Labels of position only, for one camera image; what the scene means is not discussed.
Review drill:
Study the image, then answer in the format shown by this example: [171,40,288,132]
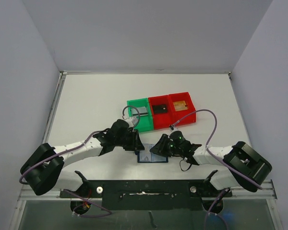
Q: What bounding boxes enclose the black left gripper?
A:
[115,129,144,151]

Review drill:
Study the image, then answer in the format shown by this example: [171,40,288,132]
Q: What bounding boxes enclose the blue leather card holder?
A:
[134,144,168,163]

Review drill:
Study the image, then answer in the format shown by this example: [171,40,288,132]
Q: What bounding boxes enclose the grey striped card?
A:
[131,106,148,116]

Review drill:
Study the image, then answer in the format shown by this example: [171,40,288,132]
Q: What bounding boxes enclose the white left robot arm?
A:
[19,119,145,197]

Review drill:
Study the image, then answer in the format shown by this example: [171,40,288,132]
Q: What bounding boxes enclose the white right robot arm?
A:
[150,131,272,196]

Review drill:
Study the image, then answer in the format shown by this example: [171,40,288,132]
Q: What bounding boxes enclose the black credit card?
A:
[152,104,168,115]

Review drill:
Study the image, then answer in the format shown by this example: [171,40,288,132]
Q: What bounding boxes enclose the gold credit card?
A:
[173,100,188,112]

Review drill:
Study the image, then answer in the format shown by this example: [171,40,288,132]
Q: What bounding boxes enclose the green plastic bin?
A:
[127,98,154,132]

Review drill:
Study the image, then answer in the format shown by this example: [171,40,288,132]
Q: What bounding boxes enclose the middle red plastic bin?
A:
[148,95,174,130]

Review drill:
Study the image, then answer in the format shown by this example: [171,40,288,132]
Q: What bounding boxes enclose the red plastic bin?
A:
[148,95,174,130]
[168,92,196,126]

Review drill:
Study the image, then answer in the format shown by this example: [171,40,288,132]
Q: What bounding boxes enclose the right red plastic bin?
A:
[168,92,196,126]

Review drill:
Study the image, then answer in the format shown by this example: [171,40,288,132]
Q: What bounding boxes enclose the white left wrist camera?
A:
[122,116,139,127]

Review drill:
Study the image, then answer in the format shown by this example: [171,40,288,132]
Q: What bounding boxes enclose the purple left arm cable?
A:
[19,105,142,185]

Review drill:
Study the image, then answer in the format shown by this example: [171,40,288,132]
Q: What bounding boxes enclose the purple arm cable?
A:
[19,105,142,185]
[169,109,264,230]

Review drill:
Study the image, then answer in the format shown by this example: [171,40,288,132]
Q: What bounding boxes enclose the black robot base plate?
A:
[60,170,233,211]

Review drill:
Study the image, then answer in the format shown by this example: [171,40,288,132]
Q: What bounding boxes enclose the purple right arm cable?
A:
[169,109,264,230]

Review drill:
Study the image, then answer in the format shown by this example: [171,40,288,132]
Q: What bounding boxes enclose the aluminium table edge rail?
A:
[9,71,89,230]

